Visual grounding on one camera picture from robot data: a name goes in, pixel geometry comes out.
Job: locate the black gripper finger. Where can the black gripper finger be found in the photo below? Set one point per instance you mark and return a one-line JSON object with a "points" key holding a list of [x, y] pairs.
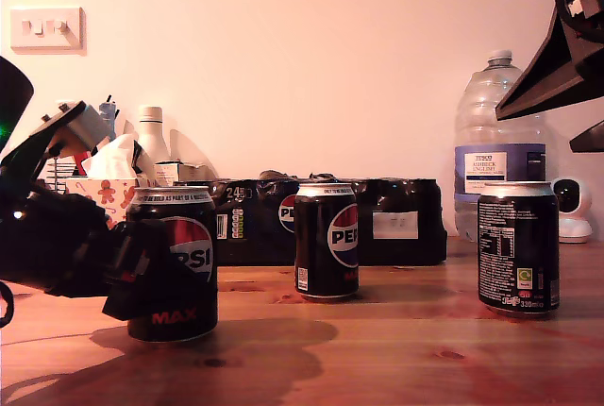
{"points": [[592, 139], [552, 85], [151, 278]]}

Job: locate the black Pepsi Max can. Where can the black Pepsi Max can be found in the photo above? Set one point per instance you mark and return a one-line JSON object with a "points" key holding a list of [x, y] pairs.
{"points": [[516, 245], [325, 241], [189, 330]]}

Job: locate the shrink-wrapped Pepsi can pack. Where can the shrink-wrapped Pepsi can pack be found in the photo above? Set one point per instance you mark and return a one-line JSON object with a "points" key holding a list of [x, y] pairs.
{"points": [[255, 245]]}

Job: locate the large clear water bottle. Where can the large clear water bottle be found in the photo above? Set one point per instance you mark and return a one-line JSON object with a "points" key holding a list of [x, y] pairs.
{"points": [[491, 151]]}

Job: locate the gingerbread print tissue box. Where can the gingerbread print tissue box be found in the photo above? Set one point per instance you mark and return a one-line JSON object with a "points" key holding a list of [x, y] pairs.
{"points": [[106, 193]]}

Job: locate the small white box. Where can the small white box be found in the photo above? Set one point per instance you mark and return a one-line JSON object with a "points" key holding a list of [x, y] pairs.
{"points": [[166, 174]]}

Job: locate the torn cardboard box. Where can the torn cardboard box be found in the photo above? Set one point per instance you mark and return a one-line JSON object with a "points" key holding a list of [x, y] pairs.
{"points": [[193, 173]]}

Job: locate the white paper tissue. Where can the white paper tissue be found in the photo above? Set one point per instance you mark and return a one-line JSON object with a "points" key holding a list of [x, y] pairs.
{"points": [[113, 160]]}

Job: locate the red sachet packet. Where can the red sachet packet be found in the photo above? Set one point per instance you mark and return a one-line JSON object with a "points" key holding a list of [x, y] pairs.
{"points": [[82, 163]]}

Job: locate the white matte bottle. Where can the white matte bottle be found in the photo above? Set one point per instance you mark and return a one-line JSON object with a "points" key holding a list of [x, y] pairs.
{"points": [[151, 141]]}

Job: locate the blue packet with straws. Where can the blue packet with straws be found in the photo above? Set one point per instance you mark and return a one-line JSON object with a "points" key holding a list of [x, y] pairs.
{"points": [[109, 113]]}

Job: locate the small white round camera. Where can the small white round camera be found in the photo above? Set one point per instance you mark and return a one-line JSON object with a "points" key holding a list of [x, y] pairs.
{"points": [[573, 226]]}

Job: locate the white wall light switch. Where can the white wall light switch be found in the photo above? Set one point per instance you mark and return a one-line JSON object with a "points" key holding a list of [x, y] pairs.
{"points": [[47, 42]]}

